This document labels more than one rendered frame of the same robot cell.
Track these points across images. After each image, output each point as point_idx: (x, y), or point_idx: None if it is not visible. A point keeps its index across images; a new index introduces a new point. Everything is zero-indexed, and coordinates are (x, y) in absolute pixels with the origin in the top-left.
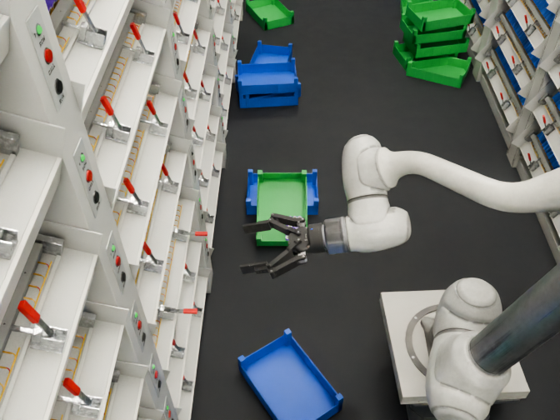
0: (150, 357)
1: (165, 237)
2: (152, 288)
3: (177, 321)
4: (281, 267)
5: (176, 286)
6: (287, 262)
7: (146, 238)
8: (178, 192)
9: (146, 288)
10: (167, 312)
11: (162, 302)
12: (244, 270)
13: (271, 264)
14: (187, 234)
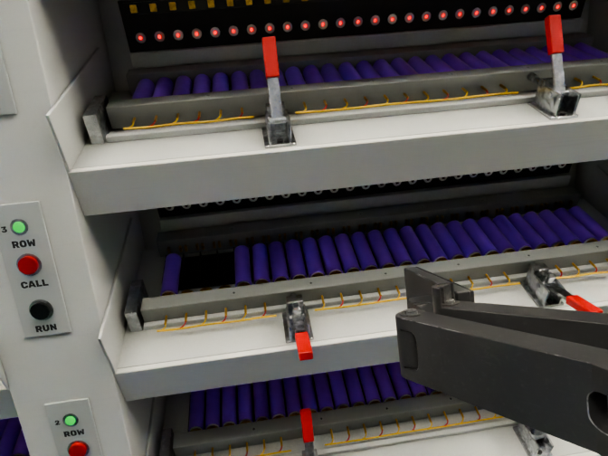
0: (22, 197)
1: (388, 133)
2: (213, 147)
3: (396, 452)
4: (460, 327)
5: (389, 324)
6: (521, 336)
7: (349, 108)
8: (561, 121)
9: (210, 141)
10: (287, 312)
11: (328, 312)
12: (411, 297)
13: (460, 306)
14: (551, 288)
